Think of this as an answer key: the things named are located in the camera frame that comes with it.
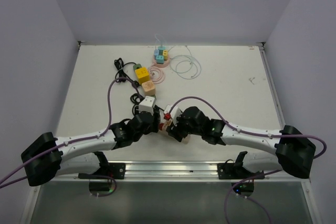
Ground blue charger cube front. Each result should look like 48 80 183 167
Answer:
155 55 165 64

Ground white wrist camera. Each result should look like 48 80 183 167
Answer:
163 105 182 124
138 96 156 114

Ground aluminium frame rail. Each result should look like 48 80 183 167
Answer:
34 159 310 183

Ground beige cube adapter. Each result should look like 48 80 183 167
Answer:
141 80 156 96

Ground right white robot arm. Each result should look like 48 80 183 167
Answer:
164 105 316 179

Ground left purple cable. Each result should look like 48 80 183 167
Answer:
0 77 140 189

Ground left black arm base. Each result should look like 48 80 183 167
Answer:
78 152 125 198

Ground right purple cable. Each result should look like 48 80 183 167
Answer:
169 96 328 180

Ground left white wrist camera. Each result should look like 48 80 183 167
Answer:
138 96 156 114

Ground light green coiled cable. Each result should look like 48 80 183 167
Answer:
167 45 200 78

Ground green power strip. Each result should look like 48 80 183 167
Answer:
132 62 158 99

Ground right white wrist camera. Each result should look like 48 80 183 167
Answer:
163 105 182 124

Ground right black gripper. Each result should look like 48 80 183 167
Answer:
166 112 203 142

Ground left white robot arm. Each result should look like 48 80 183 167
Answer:
21 111 161 186

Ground yellow cube adapter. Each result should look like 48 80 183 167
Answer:
134 67 150 85

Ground beige power strip red sockets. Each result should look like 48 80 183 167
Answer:
158 119 191 145

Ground pink cube adapter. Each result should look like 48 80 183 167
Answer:
159 119 174 134

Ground black cord of green strip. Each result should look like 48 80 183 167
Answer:
113 57 140 88

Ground purple cable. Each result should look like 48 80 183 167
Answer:
0 77 140 189
169 96 328 180

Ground pink round charging base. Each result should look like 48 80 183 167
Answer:
152 55 171 68

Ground light blue coiled cable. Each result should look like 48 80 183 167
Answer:
154 34 202 80

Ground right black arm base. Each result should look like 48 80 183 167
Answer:
217 152 263 192

